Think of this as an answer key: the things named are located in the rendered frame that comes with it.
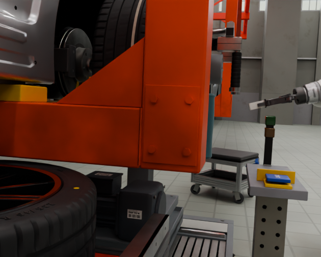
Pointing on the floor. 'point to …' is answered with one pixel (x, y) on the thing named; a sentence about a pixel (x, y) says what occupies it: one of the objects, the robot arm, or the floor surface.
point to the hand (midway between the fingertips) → (257, 105)
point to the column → (269, 227)
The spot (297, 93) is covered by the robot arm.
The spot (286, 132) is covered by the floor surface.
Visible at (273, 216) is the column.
